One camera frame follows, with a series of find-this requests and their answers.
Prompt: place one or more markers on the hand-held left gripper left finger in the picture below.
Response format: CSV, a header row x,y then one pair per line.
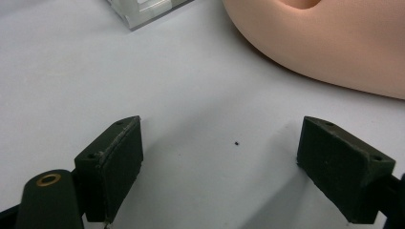
x,y
108,168

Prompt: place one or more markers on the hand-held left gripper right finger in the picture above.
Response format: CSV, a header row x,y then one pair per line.
x,y
340,171

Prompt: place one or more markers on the tiny dark speck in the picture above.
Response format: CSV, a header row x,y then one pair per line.
x,y
237,143

